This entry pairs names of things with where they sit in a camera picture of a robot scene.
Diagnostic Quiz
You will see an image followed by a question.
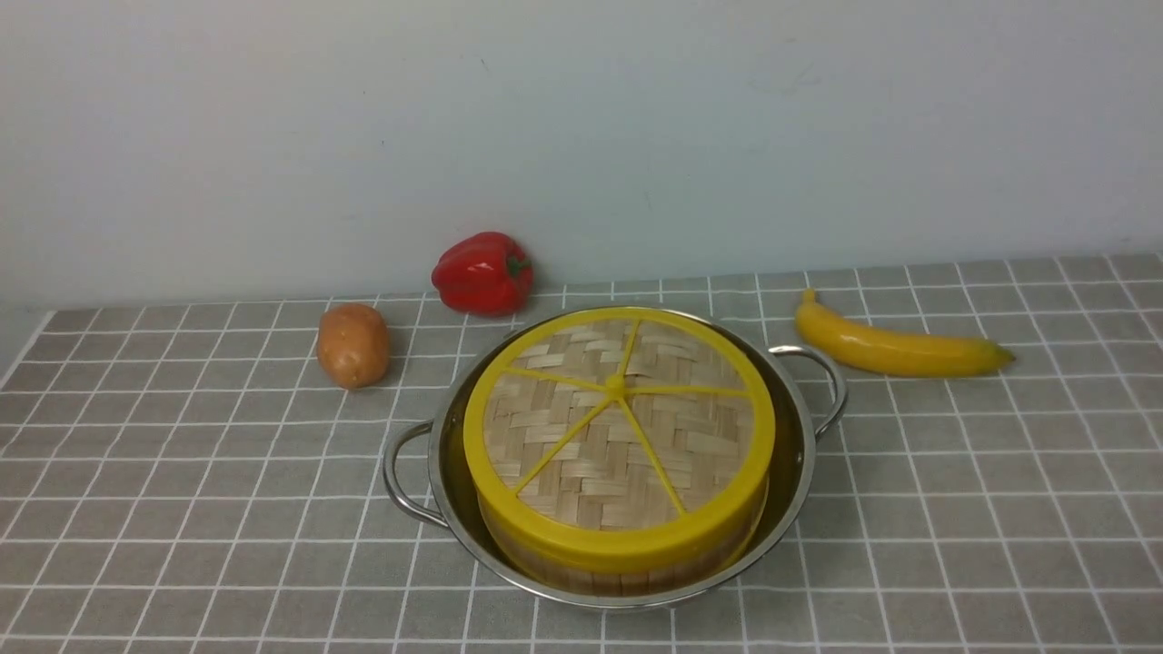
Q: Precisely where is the yellow bamboo steamer basket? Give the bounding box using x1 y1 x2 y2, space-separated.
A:
477 481 770 597

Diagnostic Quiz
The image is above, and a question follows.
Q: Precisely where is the yellow woven steamer lid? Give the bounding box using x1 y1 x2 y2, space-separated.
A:
462 306 777 573

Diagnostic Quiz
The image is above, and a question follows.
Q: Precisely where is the brown potato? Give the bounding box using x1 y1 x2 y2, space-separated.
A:
316 303 390 391

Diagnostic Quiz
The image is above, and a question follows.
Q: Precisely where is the yellow banana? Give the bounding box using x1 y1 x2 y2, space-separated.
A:
795 287 1016 378

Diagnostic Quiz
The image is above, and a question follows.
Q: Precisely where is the red bell pepper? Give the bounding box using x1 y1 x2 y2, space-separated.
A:
431 232 534 317

